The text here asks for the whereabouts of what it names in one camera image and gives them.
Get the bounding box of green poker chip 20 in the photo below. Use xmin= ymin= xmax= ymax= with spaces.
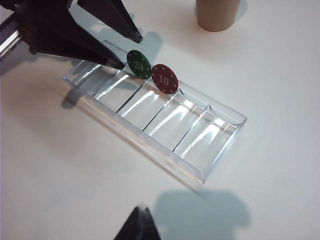
xmin=126 ymin=49 xmax=153 ymax=80

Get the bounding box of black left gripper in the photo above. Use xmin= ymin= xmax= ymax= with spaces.
xmin=0 ymin=0 xmax=144 ymax=70

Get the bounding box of red poker chip 10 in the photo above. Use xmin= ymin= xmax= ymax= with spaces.
xmin=150 ymin=63 xmax=180 ymax=95

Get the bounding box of clear plastic chip tray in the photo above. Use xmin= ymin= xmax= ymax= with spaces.
xmin=61 ymin=38 xmax=249 ymax=185

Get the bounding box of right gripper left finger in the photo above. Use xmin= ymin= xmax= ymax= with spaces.
xmin=114 ymin=206 xmax=146 ymax=240

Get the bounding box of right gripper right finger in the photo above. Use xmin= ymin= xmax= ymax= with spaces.
xmin=143 ymin=206 xmax=162 ymax=240

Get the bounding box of brown paper cup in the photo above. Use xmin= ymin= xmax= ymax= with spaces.
xmin=194 ymin=0 xmax=245 ymax=33

